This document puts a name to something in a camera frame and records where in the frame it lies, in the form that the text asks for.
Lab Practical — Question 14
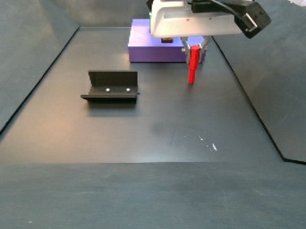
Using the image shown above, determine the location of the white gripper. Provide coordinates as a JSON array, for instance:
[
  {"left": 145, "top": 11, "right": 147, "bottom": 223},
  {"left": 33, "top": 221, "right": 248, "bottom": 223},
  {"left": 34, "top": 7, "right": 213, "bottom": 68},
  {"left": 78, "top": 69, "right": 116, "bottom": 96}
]
[{"left": 151, "top": 0, "right": 242, "bottom": 64}]

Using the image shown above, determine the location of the black camera cable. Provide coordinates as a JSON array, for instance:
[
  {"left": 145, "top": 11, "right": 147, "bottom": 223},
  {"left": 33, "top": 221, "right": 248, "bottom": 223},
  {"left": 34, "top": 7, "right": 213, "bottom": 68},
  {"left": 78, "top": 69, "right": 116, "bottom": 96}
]
[{"left": 207, "top": 0, "right": 243, "bottom": 20}]

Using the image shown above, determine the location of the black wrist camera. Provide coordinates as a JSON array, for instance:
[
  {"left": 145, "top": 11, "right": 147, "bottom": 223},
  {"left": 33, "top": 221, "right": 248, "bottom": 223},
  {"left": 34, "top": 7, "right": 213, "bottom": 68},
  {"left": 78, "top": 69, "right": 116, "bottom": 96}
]
[{"left": 188, "top": 0, "right": 271, "bottom": 38}]

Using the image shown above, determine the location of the purple block board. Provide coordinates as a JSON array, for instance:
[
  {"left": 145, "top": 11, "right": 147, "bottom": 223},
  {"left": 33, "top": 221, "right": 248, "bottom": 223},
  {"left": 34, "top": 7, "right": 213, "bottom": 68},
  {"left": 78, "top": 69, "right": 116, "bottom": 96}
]
[{"left": 127, "top": 18, "right": 209, "bottom": 64}]

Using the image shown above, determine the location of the brown L-shaped bracket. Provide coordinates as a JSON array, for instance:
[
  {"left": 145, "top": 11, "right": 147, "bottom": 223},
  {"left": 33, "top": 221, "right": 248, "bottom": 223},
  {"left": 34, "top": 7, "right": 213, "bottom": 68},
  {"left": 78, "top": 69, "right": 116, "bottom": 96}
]
[{"left": 161, "top": 38, "right": 173, "bottom": 43}]

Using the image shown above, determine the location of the black angle bracket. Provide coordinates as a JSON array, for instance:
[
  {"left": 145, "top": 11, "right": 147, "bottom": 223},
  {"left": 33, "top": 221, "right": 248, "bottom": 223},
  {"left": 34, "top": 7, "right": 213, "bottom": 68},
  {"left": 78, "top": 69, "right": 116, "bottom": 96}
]
[{"left": 80, "top": 70, "right": 139, "bottom": 102}]

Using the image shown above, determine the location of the red peg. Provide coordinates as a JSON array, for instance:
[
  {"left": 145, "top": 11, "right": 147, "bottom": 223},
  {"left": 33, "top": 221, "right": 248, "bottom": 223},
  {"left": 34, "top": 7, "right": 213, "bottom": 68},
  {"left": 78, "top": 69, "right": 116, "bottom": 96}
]
[{"left": 187, "top": 45, "right": 199, "bottom": 84}]

